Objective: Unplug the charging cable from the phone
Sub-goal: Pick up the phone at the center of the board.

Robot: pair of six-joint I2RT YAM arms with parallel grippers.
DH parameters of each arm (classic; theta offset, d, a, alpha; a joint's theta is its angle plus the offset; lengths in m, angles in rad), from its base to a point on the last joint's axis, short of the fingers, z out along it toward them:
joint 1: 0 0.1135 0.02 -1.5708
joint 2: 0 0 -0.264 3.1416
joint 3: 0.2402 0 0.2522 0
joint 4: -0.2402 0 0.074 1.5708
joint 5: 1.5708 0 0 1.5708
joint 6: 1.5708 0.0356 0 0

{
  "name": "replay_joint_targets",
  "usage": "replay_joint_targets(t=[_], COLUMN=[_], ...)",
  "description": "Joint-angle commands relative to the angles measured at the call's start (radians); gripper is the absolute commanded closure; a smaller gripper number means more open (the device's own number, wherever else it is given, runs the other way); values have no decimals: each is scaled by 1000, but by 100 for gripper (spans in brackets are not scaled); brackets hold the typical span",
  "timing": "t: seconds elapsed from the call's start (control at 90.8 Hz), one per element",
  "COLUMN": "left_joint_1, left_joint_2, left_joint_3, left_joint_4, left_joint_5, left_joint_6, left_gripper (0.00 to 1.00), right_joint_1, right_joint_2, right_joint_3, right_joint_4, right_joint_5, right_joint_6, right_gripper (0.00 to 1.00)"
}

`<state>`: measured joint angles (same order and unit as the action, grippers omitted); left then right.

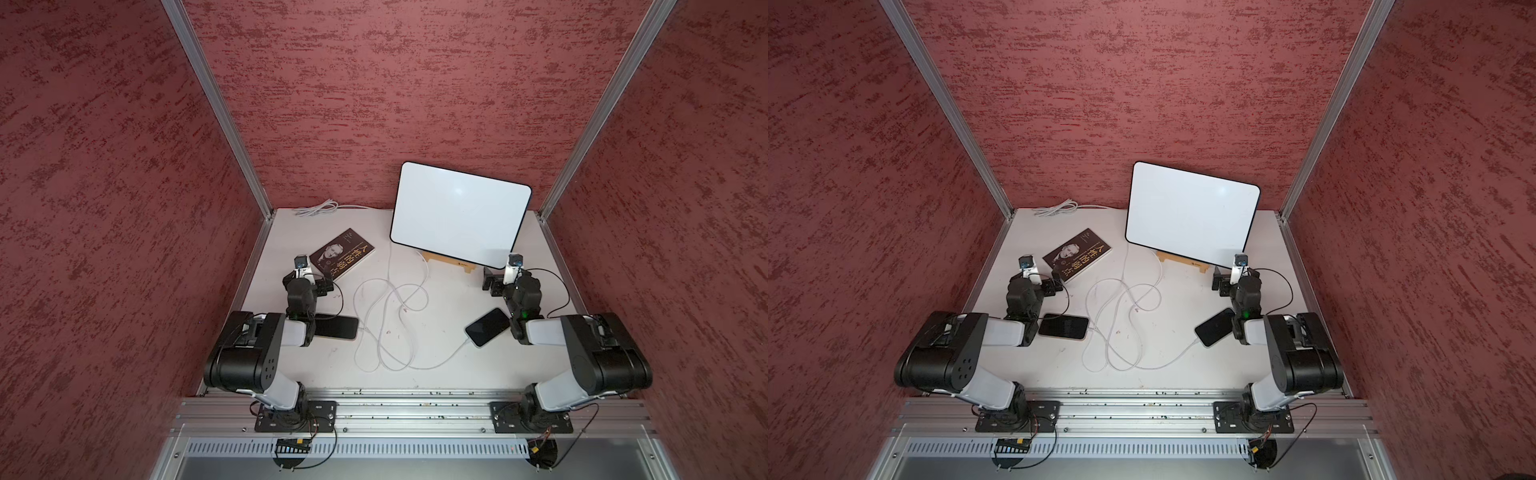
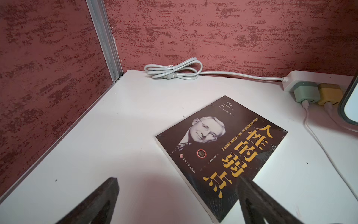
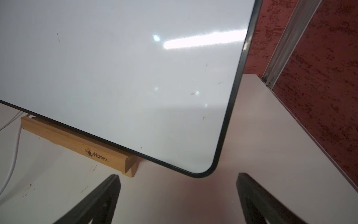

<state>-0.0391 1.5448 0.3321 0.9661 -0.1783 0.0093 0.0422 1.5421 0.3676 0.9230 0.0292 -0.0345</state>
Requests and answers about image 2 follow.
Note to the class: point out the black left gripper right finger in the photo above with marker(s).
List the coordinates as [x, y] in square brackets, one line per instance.
[260, 208]

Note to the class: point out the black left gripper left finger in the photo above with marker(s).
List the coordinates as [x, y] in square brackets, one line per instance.
[97, 208]

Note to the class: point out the dark paperback book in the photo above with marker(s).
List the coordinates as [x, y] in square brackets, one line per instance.
[217, 145]

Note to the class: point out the green USB charger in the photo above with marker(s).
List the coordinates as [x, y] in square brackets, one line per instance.
[306, 91]

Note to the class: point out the white power strip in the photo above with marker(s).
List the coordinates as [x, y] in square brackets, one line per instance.
[295, 77]

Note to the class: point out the yellow USB charger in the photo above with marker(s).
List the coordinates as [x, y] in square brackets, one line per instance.
[330, 93]

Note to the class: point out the white board black frame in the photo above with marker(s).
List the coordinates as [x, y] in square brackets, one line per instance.
[348, 107]

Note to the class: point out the aluminium corner post left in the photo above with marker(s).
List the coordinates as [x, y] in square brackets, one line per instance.
[107, 41]

